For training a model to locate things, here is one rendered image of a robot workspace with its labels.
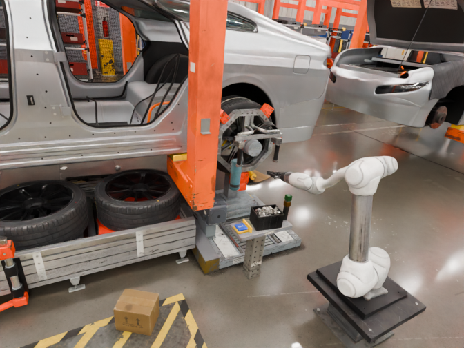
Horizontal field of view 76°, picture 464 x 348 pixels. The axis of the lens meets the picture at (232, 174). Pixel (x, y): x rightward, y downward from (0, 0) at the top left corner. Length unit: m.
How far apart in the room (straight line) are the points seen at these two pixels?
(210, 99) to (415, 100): 3.15
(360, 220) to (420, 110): 3.02
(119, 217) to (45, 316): 0.73
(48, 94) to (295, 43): 1.89
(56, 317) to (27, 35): 1.69
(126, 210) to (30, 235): 0.57
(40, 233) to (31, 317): 0.51
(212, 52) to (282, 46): 1.00
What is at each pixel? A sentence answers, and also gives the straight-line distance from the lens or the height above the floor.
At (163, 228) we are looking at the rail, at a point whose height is 0.36.
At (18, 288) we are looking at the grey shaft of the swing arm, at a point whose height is 0.19.
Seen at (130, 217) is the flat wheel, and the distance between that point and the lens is 2.26.
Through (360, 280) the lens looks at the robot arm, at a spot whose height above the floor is 0.56.
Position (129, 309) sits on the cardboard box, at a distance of 1.98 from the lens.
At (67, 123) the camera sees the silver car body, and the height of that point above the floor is 1.03.
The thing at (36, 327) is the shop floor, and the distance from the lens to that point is 2.30.
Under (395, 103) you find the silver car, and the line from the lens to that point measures 4.45.
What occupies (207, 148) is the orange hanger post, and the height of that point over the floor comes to 0.99.
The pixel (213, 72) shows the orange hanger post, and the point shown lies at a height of 1.45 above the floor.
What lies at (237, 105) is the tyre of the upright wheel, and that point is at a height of 1.15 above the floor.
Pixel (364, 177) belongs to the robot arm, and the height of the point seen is 1.10.
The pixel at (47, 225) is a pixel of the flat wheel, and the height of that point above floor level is 0.48.
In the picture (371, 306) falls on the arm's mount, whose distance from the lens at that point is 2.02.
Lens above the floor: 1.68
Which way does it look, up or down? 26 degrees down
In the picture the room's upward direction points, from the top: 5 degrees clockwise
